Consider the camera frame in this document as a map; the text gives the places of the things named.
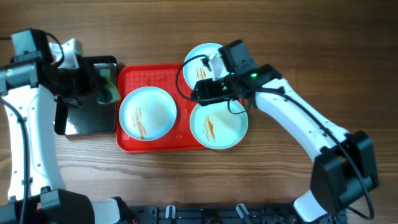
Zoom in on light blue plate top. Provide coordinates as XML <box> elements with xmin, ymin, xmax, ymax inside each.
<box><xmin>183</xmin><ymin>43</ymin><xmax>222</xmax><ymax>89</ymax></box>

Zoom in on light blue plate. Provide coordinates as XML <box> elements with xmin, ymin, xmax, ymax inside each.
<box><xmin>119</xmin><ymin>86</ymin><xmax>177</xmax><ymax>141</ymax></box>
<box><xmin>189</xmin><ymin>101</ymin><xmax>249</xmax><ymax>150</ymax></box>
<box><xmin>183</xmin><ymin>43</ymin><xmax>222</xmax><ymax>89</ymax></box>

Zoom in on green yellow sponge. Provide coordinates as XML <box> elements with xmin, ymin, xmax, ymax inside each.
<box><xmin>97</xmin><ymin>68</ymin><xmax>121</xmax><ymax>104</ymax></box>

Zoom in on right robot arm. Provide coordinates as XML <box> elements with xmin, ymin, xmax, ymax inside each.
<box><xmin>182</xmin><ymin>40</ymin><xmax>379</xmax><ymax>223</ymax></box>

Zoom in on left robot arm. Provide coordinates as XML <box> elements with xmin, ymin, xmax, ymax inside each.
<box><xmin>1</xmin><ymin>29</ymin><xmax>134</xmax><ymax>223</ymax></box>

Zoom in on red plastic tray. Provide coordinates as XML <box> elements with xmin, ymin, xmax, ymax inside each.
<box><xmin>116</xmin><ymin>63</ymin><xmax>204</xmax><ymax>153</ymax></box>

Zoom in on black rectangular basin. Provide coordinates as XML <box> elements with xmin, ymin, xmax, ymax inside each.
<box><xmin>53</xmin><ymin>55</ymin><xmax>118</xmax><ymax>136</ymax></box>

